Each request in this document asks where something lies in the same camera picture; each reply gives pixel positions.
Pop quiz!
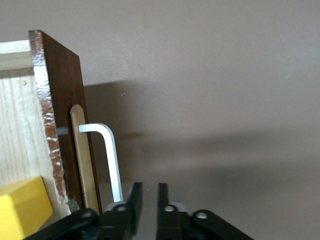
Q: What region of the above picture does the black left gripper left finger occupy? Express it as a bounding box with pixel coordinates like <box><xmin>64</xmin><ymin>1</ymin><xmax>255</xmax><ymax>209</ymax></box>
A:
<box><xmin>23</xmin><ymin>182</ymin><xmax>143</xmax><ymax>240</ymax></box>

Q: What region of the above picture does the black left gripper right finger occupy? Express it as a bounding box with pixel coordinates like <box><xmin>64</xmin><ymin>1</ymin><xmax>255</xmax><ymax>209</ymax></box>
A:
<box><xmin>156</xmin><ymin>183</ymin><xmax>256</xmax><ymax>240</ymax></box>

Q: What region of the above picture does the white metal drawer handle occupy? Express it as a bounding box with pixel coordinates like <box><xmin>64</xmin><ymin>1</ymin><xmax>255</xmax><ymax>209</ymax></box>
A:
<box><xmin>78</xmin><ymin>122</ymin><xmax>125</xmax><ymax>204</ymax></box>

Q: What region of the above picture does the yellow wooden block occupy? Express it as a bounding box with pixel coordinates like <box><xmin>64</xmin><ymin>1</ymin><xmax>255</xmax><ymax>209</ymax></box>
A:
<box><xmin>0</xmin><ymin>175</ymin><xmax>54</xmax><ymax>240</ymax></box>

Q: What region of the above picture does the wooden drawer with brown front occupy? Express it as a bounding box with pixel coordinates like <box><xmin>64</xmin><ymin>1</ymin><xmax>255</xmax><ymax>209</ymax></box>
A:
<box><xmin>0</xmin><ymin>29</ymin><xmax>104</xmax><ymax>240</ymax></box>

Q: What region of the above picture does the light wooden stick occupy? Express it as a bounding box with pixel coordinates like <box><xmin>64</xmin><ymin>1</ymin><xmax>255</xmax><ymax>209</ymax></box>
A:
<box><xmin>69</xmin><ymin>104</ymin><xmax>100</xmax><ymax>211</ymax></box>

